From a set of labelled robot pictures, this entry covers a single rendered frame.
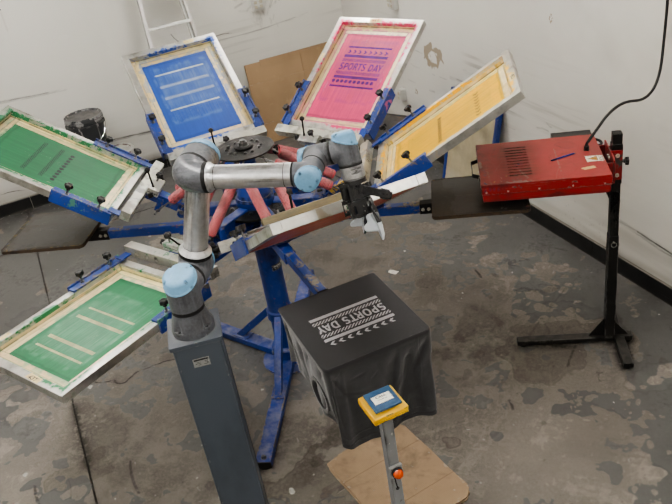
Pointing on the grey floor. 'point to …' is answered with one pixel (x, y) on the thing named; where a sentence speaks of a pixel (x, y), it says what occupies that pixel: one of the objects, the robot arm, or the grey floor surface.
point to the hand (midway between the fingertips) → (376, 236)
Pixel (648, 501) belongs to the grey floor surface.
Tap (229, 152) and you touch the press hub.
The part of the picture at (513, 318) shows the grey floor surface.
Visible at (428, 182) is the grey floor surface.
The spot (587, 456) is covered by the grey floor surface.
